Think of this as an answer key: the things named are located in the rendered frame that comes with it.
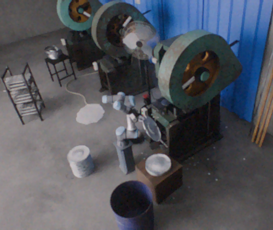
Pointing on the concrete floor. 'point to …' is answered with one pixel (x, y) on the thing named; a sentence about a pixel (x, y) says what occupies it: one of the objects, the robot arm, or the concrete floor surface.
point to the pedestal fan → (131, 40)
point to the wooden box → (164, 187)
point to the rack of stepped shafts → (23, 93)
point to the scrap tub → (133, 206)
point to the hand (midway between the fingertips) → (144, 120)
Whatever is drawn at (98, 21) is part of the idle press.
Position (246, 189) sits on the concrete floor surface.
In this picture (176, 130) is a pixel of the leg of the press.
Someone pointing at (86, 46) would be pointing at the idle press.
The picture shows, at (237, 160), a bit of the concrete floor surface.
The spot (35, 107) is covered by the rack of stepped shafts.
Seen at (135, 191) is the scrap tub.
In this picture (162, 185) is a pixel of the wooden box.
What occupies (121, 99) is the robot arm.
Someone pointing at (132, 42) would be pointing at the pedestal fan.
